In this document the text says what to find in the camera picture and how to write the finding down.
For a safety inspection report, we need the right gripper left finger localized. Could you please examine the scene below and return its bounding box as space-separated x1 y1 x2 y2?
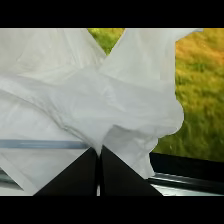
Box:
33 147 100 197

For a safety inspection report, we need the white long-sleeved shirt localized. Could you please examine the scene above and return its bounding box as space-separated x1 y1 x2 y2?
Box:
0 28 204 197

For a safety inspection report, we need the silver frame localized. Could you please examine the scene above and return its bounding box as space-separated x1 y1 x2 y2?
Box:
0 139 224 197

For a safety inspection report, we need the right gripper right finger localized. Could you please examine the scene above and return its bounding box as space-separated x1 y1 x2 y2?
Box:
99 145 164 197

